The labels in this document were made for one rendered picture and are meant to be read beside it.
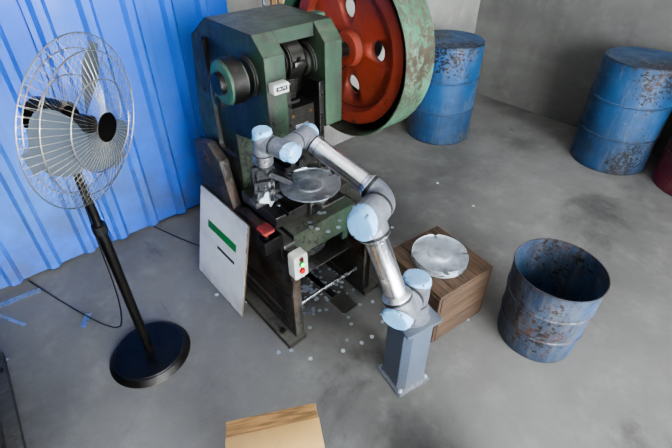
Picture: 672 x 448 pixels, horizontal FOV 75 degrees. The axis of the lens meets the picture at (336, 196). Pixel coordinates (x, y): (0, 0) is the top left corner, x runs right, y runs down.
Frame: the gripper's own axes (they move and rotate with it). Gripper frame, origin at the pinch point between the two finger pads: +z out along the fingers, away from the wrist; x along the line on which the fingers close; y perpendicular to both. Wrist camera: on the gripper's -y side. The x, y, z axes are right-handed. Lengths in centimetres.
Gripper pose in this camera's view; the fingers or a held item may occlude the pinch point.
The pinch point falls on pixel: (271, 203)
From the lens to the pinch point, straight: 183.2
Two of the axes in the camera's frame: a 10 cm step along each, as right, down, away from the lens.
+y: -9.4, 1.7, -2.8
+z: -0.4, 8.0, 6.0
